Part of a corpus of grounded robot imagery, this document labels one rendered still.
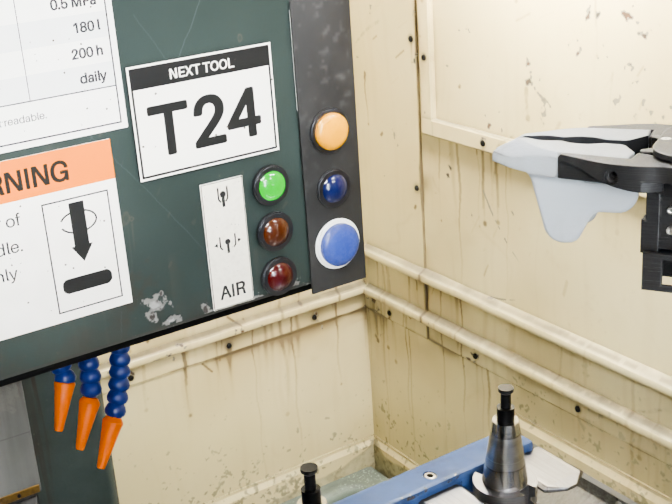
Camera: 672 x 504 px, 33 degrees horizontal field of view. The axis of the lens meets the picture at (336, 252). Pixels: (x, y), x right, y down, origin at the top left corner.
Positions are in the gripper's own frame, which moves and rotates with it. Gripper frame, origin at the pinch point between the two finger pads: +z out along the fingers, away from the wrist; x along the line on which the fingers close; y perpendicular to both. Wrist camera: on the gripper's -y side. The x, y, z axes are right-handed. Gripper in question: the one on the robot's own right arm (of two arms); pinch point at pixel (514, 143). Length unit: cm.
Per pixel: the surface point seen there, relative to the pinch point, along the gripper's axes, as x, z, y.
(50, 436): 32, 73, 53
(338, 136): 0.2, 12.1, 0.3
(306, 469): 7.0, 20.8, 31.7
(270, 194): -4.3, 15.0, 3.2
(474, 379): 98, 39, 71
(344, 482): 104, 69, 102
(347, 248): 0.2, 12.0, 8.3
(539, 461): 32, 8, 43
